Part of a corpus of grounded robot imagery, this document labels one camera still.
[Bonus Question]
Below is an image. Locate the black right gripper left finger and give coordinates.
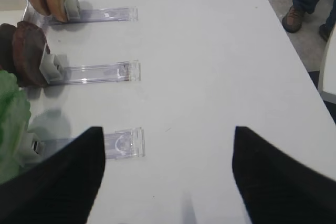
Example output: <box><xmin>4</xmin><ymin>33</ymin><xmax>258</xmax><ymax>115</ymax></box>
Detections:
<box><xmin>1</xmin><ymin>126</ymin><xmax>106</xmax><ymax>223</ymax></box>

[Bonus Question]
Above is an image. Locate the green lettuce leaf in holder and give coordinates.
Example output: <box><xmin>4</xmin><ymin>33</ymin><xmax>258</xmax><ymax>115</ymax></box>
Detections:
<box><xmin>1</xmin><ymin>70</ymin><xmax>31</xmax><ymax>183</ymax></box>

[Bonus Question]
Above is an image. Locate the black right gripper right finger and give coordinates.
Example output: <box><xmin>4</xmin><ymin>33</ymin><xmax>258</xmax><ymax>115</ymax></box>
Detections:
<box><xmin>232</xmin><ymin>126</ymin><xmax>335</xmax><ymax>223</ymax></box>

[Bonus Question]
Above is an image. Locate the brown meat patty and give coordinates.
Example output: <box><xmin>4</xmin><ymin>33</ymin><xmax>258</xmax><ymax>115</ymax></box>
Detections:
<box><xmin>13</xmin><ymin>21</ymin><xmax>50</xmax><ymax>88</ymax></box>
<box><xmin>1</xmin><ymin>23</ymin><xmax>17</xmax><ymax>75</ymax></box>

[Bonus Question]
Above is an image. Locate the clear holder track for patties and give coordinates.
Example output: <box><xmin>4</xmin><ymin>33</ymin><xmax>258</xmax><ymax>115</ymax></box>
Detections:
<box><xmin>39</xmin><ymin>52</ymin><xmax>141</xmax><ymax>86</ymax></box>

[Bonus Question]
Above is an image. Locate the brown meat patty front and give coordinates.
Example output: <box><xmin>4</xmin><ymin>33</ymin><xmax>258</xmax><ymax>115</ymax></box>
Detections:
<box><xmin>13</xmin><ymin>21</ymin><xmax>50</xmax><ymax>88</ymax></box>

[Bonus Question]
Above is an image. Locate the clear holder track for lettuce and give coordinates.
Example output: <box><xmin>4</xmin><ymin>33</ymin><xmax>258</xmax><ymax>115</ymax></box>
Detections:
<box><xmin>17</xmin><ymin>127</ymin><xmax>145</xmax><ymax>164</ymax></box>

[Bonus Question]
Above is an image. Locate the dark shoe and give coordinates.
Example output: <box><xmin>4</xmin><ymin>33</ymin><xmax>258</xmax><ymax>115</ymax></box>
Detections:
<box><xmin>319</xmin><ymin>24</ymin><xmax>332</xmax><ymax>42</ymax></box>

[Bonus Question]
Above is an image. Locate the silver metal tray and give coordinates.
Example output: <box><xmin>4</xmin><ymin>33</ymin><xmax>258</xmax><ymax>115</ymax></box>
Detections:
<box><xmin>0</xmin><ymin>0</ymin><xmax>28</xmax><ymax>25</ymax></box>

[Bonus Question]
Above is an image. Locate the clear holder track for buns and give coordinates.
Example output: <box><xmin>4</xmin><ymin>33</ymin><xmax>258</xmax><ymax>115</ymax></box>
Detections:
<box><xmin>48</xmin><ymin>0</ymin><xmax>138</xmax><ymax>25</ymax></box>

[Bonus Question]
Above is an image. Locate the brown meat patty rear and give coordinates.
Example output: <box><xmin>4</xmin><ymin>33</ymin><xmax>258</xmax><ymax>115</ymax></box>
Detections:
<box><xmin>1</xmin><ymin>23</ymin><xmax>17</xmax><ymax>75</ymax></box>

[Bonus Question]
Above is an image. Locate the brown shoe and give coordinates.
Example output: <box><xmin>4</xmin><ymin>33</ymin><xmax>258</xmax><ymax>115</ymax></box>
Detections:
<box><xmin>281</xmin><ymin>6</ymin><xmax>305</xmax><ymax>33</ymax></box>

